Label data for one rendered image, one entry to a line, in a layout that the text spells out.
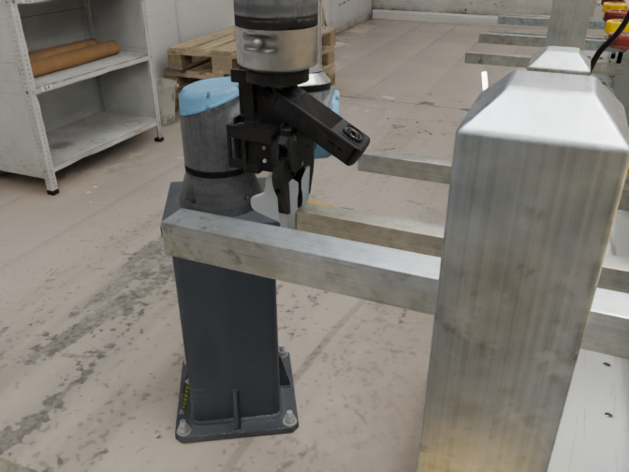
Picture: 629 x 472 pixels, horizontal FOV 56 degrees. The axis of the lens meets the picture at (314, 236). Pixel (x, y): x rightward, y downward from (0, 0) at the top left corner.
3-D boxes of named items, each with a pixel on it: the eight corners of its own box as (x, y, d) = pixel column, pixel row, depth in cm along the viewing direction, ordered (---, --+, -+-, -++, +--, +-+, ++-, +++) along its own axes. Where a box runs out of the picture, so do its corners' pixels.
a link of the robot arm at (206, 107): (190, 148, 139) (182, 73, 131) (262, 148, 139) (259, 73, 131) (177, 172, 125) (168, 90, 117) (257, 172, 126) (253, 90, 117)
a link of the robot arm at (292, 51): (329, 21, 66) (295, 34, 58) (329, 65, 68) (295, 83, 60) (258, 16, 69) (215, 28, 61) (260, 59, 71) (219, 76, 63)
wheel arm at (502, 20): (496, 26, 237) (498, 15, 235) (497, 24, 240) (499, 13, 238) (614, 33, 223) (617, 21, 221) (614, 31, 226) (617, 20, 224)
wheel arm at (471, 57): (463, 66, 177) (465, 51, 175) (465, 64, 180) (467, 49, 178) (622, 79, 162) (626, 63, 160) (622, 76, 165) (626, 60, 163)
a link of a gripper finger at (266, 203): (258, 230, 77) (255, 164, 73) (299, 239, 75) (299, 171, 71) (247, 241, 74) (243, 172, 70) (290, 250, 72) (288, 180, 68)
